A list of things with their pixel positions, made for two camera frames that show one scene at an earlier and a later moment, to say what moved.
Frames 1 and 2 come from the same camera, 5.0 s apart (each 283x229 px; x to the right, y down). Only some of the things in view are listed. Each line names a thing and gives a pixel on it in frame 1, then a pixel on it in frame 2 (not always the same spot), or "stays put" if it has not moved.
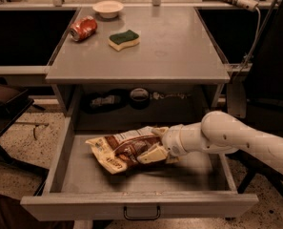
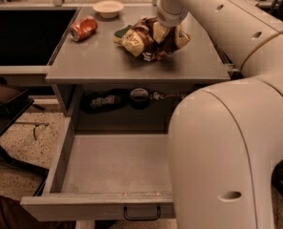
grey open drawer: (81, 188) stays put
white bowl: (108, 9) stays put
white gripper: (171, 141) → (171, 17)
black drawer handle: (142, 218) stays put
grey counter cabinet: (135, 68) stays put
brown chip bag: (120, 151) → (142, 42)
